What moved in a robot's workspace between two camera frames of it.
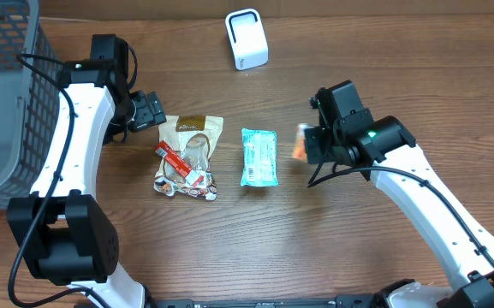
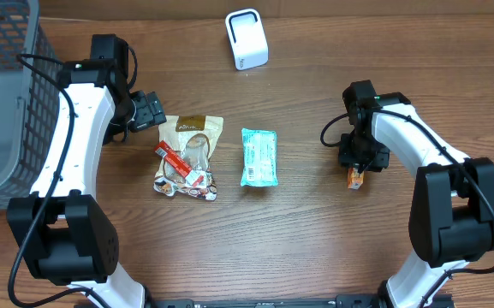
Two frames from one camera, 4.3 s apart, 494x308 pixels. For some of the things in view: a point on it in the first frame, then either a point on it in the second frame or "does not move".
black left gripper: x=149 y=109 does not move
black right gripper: x=316 y=156 → x=350 y=160
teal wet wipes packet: x=259 y=158 does not move
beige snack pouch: x=193 y=138 does not move
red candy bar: x=196 y=178 does not move
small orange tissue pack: x=300 y=151 → x=354 y=178
